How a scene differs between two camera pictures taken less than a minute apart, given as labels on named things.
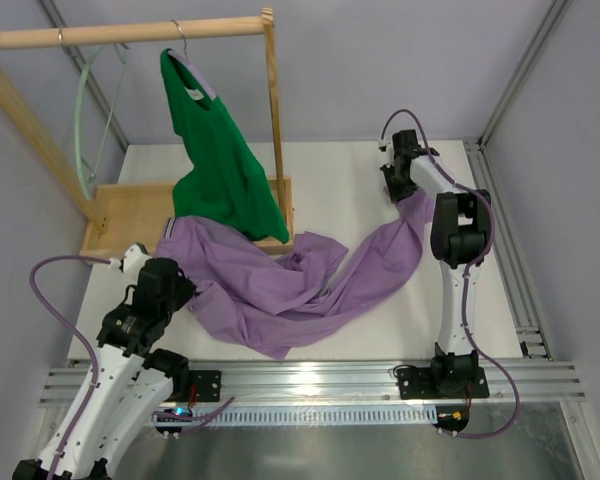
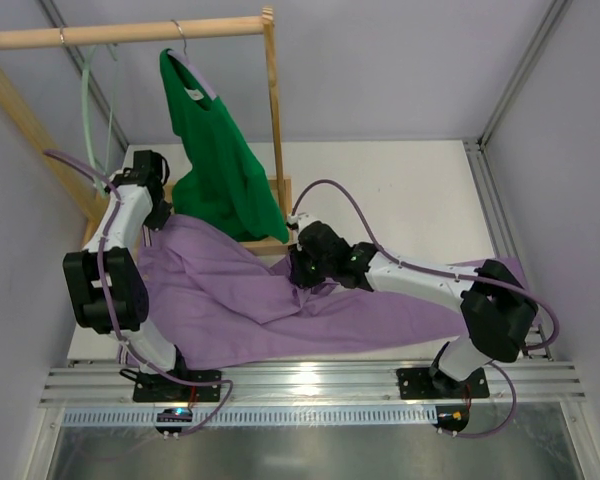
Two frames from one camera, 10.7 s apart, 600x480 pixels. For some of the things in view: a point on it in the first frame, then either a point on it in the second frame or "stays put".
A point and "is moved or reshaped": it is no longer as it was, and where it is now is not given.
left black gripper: (178, 288) → (159, 214)
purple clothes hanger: (209, 90) stays put
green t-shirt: (226, 182) stays put
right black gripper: (393, 181) → (300, 267)
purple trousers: (265, 293) is moved or reshaped
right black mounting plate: (443, 382) stays put
